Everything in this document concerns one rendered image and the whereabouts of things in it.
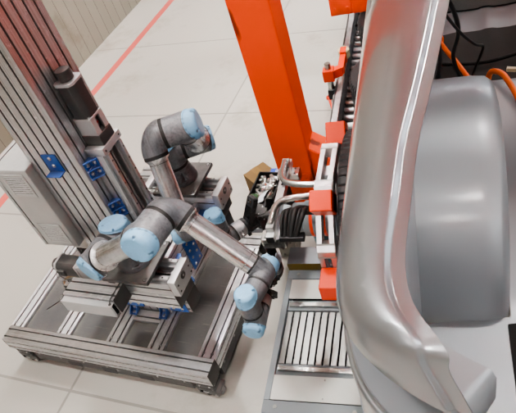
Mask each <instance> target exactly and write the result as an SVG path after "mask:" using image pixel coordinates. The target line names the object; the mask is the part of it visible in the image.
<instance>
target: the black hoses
mask: <svg viewBox="0 0 516 413"><path fill-rule="evenodd" d="M305 215H313V213H311V212H310V211H309V206H306V205H298V206H294V207H289V208H286V209H284V210H283V211H282V213H281V216H280V221H279V230H280V235H279V241H280V242H281V243H285V242H305V239H306V234H305V232H301V226H302V223H303V220H304V218H305ZM300 232H301V233H300Z"/></svg>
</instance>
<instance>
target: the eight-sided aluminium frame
mask: <svg viewBox="0 0 516 413"><path fill-rule="evenodd" d="M340 149H341V144H340V143H325V144H322V147H321V148H320V156H319V164H318V169H317V174H316V178H315V183H314V190H325V189H332V190H333V191H334V192H335V182H336V176H337V172H338V162H339V155H340ZM328 157H330V158H331V160H330V166H329V171H328V179H324V170H325V166H326V165H327V160H328ZM315 220H316V238H317V243H316V249H317V255H318V259H319V261H320V265H321V267H322V268H330V265H329V262H328V259H331V260H332V263H333V268H337V252H338V249H337V235H336V218H335V215H328V238H329V240H324V216H315Z"/></svg>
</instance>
